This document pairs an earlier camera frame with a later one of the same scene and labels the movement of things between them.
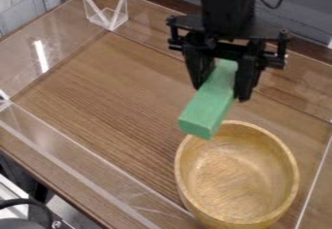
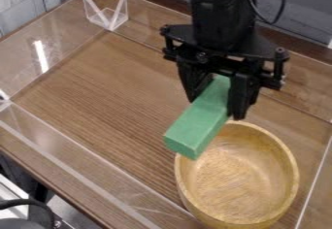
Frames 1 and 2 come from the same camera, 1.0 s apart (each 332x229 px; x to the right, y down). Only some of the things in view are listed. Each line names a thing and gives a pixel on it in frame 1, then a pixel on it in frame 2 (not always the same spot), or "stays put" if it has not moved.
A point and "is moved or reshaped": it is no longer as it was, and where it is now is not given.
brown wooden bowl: x=238 y=178 stays put
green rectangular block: x=212 y=101 is moved or reshaped
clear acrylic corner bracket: x=105 y=17 stays put
